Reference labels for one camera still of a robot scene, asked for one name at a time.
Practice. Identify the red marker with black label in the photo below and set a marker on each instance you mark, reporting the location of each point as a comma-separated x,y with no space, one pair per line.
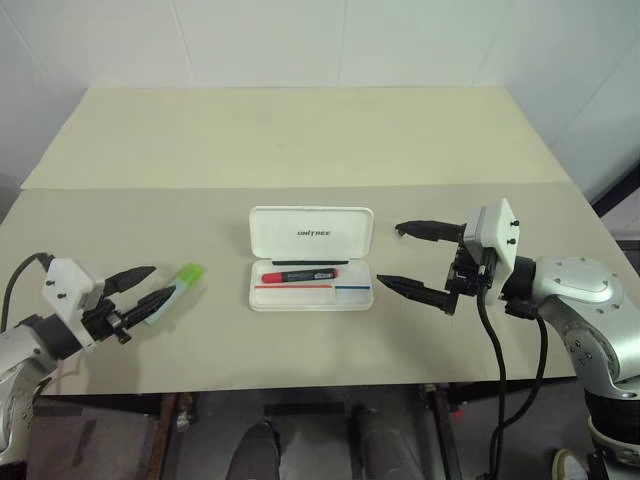
295,276

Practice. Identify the white Unitree pencil case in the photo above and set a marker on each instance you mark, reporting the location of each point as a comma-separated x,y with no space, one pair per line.
310,235

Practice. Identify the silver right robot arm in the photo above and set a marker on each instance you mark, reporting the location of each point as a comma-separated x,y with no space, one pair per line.
585,300

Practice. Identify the green highlighter marker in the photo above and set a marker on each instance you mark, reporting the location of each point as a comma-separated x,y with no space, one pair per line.
187,276

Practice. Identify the rusty metal table leg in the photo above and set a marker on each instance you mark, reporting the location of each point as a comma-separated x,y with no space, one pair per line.
167,430
442,430

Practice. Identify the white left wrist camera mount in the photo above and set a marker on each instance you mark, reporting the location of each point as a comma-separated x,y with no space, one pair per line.
67,282

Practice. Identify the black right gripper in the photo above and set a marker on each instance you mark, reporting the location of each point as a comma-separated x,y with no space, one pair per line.
467,275

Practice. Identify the cream flat board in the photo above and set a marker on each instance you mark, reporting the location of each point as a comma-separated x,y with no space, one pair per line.
300,135

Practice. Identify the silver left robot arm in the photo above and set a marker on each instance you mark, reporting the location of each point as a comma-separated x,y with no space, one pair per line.
20,350

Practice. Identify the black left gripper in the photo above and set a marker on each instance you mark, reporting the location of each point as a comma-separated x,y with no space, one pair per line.
102,320

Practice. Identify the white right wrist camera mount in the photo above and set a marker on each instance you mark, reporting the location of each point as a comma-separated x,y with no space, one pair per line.
492,227

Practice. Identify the black metal frame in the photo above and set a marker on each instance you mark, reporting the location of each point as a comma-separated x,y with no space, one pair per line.
617,187

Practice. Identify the dark rounded shape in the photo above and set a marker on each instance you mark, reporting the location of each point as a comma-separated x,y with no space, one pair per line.
255,452

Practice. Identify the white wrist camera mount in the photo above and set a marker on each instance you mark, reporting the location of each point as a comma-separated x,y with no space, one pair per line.
67,282
492,227

